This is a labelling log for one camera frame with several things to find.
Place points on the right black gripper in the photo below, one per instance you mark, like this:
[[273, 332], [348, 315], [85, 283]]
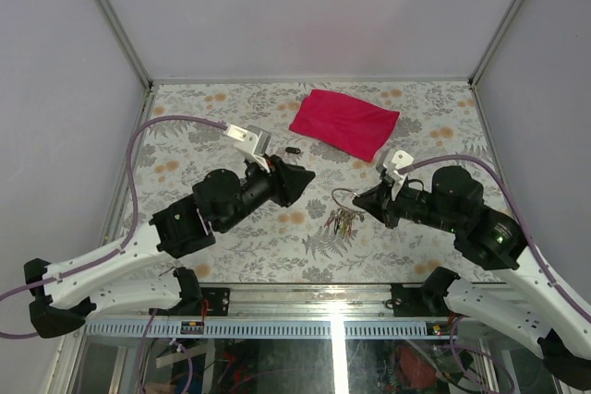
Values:
[[379, 200]]

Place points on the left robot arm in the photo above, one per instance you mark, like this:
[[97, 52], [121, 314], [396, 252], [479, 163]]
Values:
[[68, 294]]

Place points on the bunch of tagged keys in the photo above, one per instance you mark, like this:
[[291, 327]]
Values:
[[342, 221]]

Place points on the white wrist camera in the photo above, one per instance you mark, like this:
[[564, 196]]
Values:
[[390, 165], [251, 143]]

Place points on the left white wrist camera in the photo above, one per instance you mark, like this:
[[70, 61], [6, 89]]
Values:
[[251, 143]]

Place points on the magenta cloth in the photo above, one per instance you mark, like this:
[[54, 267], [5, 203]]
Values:
[[354, 126]]

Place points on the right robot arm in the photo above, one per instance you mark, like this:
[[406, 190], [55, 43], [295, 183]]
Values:
[[555, 326]]

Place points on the large metal keyring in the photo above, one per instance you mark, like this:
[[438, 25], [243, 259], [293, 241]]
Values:
[[343, 198]]

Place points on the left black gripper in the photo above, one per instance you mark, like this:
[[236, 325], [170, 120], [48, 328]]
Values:
[[288, 182]]

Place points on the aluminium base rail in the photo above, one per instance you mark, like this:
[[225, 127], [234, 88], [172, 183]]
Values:
[[249, 299]]

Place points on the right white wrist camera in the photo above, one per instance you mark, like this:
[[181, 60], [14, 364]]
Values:
[[390, 165]]

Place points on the white slotted cable duct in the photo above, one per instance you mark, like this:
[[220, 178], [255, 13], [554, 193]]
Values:
[[246, 329]]

